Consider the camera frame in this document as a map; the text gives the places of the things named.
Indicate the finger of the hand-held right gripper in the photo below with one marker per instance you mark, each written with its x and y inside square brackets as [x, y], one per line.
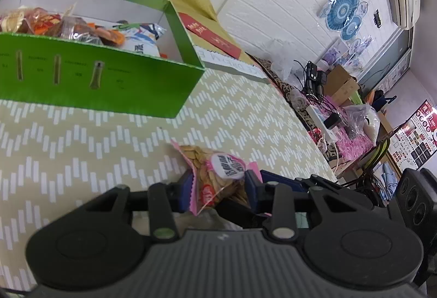
[283, 179]

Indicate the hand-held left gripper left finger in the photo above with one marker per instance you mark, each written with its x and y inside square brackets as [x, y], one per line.
[186, 190]

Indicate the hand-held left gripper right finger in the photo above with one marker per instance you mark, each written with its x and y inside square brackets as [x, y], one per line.
[252, 189]

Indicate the pink nut packet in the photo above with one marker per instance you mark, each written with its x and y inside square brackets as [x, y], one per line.
[208, 168]

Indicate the green cardboard box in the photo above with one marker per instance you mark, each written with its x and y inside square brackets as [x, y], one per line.
[136, 86]

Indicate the white power strip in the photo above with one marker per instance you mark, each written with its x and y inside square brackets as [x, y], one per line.
[317, 119]

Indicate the black power adapter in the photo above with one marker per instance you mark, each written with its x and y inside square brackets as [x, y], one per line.
[333, 120]

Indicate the pink blanket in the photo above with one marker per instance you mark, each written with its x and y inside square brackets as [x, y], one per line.
[355, 148]

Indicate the dark patterned cloth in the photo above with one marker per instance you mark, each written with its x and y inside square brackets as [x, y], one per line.
[283, 86]

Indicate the grey plastic bag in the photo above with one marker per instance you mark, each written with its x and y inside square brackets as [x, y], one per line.
[358, 117]

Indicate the black chargers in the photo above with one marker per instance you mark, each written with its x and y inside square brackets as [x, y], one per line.
[314, 76]

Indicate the patterned tablecloth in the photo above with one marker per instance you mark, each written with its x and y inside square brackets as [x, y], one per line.
[85, 148]

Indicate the clear plastic bag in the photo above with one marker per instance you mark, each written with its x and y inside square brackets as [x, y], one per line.
[285, 59]

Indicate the red envelope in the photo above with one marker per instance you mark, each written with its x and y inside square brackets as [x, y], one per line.
[205, 33]

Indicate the small blue paper fan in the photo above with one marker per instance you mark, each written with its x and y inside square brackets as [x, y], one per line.
[353, 28]

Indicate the large blue paper fan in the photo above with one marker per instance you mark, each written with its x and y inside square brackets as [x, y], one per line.
[343, 9]

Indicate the yellow cloth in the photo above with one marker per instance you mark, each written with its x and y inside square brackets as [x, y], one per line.
[191, 1]

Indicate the wall poster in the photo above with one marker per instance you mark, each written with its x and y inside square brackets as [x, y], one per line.
[420, 144]

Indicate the wall photo prints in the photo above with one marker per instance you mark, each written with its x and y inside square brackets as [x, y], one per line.
[341, 54]

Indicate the black wall gadget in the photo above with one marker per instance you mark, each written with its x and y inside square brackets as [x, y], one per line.
[378, 18]

